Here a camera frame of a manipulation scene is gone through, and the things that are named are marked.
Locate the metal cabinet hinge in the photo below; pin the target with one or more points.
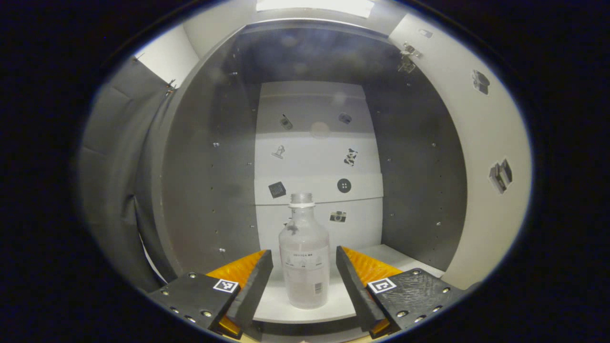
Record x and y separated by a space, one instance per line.
407 59

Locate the dark grey cabinet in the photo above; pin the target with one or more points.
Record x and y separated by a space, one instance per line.
205 166

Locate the large ceiling light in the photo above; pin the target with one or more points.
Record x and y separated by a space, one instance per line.
314 5

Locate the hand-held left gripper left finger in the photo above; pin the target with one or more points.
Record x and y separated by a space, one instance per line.
255 290

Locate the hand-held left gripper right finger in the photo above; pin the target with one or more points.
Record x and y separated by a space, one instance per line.
357 295

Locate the clear plastic bottle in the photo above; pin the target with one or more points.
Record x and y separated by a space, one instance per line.
305 267

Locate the white cabinet shelf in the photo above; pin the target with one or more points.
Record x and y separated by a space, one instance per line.
274 307

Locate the black backdrop cloth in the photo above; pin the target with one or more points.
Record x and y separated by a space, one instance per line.
109 181

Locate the beige cabinet door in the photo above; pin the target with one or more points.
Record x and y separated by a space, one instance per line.
476 214

